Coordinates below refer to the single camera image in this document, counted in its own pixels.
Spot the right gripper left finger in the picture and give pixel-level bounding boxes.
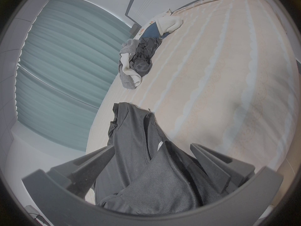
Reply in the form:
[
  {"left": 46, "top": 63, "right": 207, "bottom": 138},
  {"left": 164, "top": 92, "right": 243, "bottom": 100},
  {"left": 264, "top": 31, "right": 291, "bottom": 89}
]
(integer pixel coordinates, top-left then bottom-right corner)
[{"left": 48, "top": 145, "right": 116, "bottom": 198}]

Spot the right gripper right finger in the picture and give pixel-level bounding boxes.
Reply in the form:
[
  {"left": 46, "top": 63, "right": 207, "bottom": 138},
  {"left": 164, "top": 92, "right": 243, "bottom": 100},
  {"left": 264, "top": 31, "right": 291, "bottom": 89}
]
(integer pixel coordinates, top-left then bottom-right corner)
[{"left": 190, "top": 143, "right": 255, "bottom": 194}]

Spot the black T-shirt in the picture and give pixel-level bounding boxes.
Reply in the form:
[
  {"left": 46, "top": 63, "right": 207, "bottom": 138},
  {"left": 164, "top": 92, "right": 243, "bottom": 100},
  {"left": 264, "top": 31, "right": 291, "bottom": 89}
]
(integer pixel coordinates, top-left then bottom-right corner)
[{"left": 94, "top": 102, "right": 226, "bottom": 215}]

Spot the bed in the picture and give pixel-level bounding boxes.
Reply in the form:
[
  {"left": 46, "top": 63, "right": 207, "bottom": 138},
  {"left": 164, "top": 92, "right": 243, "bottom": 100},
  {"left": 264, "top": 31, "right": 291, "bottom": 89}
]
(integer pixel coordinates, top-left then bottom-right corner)
[{"left": 85, "top": 0, "right": 301, "bottom": 208}]

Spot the pile of clothes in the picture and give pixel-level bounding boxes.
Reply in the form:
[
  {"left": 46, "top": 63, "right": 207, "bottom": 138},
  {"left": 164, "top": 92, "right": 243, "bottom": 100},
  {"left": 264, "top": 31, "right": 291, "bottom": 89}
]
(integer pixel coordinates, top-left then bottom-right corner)
[{"left": 118, "top": 16, "right": 182, "bottom": 90}]

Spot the blue-green curtain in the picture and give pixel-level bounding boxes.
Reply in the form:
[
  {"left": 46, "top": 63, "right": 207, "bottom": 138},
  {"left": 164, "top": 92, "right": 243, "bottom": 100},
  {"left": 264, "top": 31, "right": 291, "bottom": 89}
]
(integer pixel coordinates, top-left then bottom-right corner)
[
  {"left": 15, "top": 66, "right": 100, "bottom": 152},
  {"left": 19, "top": 0, "right": 132, "bottom": 108}
]

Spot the white printed pillow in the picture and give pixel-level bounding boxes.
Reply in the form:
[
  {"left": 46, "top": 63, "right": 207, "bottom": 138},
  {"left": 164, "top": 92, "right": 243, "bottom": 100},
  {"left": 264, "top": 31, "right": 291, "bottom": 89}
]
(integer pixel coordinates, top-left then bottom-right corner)
[{"left": 136, "top": 8, "right": 172, "bottom": 38}]

